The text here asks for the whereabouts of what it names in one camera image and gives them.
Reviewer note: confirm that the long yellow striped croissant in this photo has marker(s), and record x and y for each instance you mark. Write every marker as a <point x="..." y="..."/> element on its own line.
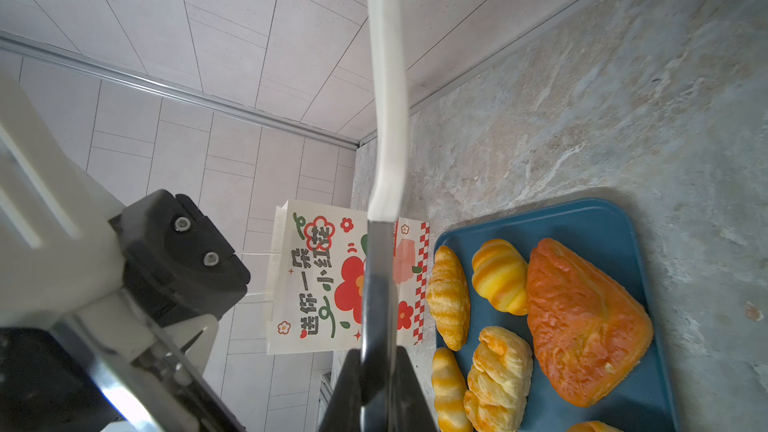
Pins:
<point x="449" y="386"/>

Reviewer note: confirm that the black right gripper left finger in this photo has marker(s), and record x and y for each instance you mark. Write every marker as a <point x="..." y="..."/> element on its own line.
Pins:
<point x="343" y="411"/>

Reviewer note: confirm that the floral paper bag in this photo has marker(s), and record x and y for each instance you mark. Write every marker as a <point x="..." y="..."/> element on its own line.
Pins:
<point x="316" y="274"/>

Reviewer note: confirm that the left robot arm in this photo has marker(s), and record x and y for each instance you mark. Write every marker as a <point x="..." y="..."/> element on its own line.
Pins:
<point x="108" y="312"/>

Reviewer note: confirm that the yellow croissant near bag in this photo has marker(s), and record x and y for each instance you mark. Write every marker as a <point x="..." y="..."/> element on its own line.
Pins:
<point x="448" y="298"/>

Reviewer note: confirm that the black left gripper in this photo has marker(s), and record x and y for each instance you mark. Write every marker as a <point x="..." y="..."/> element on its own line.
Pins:
<point x="178" y="265"/>

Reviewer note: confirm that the round flaky bun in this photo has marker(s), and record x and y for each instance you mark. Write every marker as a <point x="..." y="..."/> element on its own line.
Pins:
<point x="593" y="426"/>

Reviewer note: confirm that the small yellow striped bun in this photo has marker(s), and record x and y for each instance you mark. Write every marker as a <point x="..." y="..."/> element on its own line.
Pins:
<point x="500" y="276"/>

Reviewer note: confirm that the orange triangular bread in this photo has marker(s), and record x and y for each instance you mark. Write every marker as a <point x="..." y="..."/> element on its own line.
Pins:
<point x="589" y="333"/>

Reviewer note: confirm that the steel tongs cream tips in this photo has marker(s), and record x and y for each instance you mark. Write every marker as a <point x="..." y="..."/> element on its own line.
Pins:
<point x="378" y="352"/>

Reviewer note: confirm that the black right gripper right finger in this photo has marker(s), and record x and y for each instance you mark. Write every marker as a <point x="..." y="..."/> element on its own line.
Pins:
<point x="411" y="411"/>

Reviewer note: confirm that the braided yellow pastry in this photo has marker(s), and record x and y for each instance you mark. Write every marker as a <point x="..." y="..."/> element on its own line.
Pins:
<point x="499" y="381"/>

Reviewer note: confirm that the teal plastic tray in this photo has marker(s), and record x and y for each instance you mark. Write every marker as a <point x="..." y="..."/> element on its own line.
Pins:
<point x="601" y="233"/>

